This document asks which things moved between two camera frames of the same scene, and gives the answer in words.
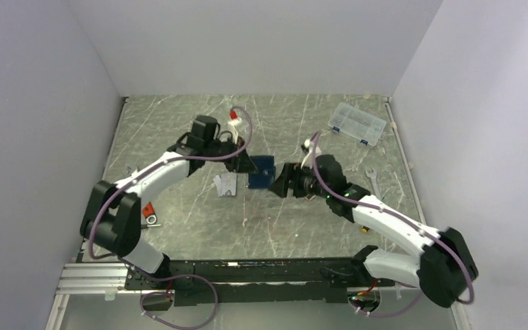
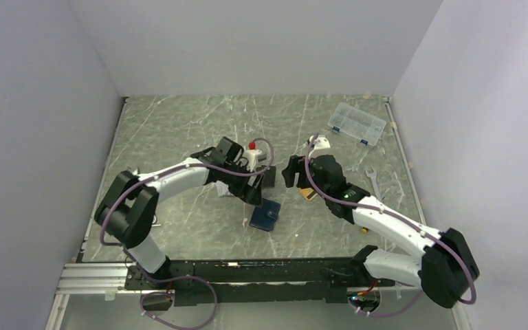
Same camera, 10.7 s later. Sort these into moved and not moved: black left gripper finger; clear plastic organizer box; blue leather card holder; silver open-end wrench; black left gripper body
Moved: blue leather card holder; black left gripper finger; black left gripper body
Not moved: clear plastic organizer box; silver open-end wrench
